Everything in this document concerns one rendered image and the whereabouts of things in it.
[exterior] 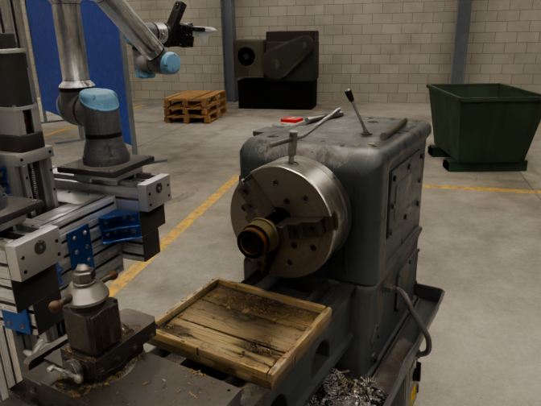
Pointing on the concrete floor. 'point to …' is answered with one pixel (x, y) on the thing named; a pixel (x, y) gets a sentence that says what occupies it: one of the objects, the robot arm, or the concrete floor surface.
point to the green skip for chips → (483, 126)
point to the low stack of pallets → (195, 105)
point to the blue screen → (94, 28)
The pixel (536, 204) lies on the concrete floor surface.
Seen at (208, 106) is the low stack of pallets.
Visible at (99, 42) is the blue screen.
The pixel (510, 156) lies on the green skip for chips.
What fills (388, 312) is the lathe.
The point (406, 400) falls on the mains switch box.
